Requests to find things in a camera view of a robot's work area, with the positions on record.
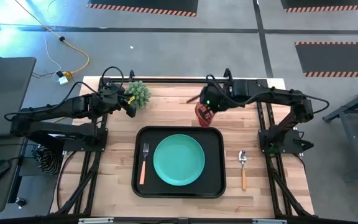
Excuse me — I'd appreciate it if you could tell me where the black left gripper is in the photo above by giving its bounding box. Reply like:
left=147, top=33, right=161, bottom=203
left=99, top=81, right=138, bottom=119

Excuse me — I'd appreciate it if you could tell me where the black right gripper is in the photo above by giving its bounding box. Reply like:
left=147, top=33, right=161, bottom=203
left=186, top=82, right=232, bottom=121

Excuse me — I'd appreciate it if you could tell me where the orange faceted plastic cup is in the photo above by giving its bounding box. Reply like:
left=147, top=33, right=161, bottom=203
left=195, top=102, right=216, bottom=128

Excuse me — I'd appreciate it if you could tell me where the teal round plate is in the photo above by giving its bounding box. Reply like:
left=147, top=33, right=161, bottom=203
left=152, top=134, right=206, bottom=187

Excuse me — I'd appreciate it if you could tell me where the fork with orange handle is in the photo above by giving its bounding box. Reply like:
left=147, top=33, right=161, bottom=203
left=139, top=142, right=150, bottom=185

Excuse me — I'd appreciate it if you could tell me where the spoon with orange handle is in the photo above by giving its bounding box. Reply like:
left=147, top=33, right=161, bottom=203
left=238, top=149, right=249, bottom=191

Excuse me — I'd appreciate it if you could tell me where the black plastic serving tray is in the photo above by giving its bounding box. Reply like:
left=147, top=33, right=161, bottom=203
left=131, top=125, right=227, bottom=199

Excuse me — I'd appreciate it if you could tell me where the green succulent in pot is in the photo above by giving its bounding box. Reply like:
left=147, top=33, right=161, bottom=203
left=125, top=80, right=152, bottom=110

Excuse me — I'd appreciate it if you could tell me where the black and white striped coil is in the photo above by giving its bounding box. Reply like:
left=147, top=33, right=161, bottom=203
left=35, top=147, right=62, bottom=175

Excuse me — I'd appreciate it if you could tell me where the black mat with hazard stripes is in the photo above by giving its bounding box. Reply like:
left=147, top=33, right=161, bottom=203
left=295, top=41, right=358, bottom=78
left=280, top=0, right=358, bottom=13
left=87, top=0, right=199, bottom=17

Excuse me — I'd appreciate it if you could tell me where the dark grey metal stand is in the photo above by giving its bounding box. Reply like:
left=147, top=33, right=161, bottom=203
left=321, top=81, right=358, bottom=183

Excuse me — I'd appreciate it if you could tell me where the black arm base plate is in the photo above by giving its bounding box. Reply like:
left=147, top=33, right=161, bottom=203
left=259, top=129, right=315, bottom=154
left=62, top=129, right=109, bottom=153

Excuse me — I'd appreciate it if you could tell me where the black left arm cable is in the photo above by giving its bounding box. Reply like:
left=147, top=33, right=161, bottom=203
left=4, top=65, right=126, bottom=122

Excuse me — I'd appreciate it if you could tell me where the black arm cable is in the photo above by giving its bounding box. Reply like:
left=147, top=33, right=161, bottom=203
left=4, top=65, right=126, bottom=122
left=205, top=73, right=331, bottom=114

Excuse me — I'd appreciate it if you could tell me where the thin white floor cable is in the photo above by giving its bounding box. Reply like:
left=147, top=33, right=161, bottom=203
left=44, top=0, right=62, bottom=75

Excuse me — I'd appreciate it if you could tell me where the yellow floor cable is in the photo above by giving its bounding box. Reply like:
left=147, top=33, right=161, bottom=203
left=14, top=0, right=90, bottom=75

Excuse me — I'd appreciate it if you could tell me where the silver metal bracket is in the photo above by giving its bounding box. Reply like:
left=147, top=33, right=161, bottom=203
left=252, top=218, right=288, bottom=224
left=78, top=217, right=114, bottom=224

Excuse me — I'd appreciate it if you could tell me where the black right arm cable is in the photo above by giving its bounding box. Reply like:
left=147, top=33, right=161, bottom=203
left=205, top=73, right=331, bottom=114

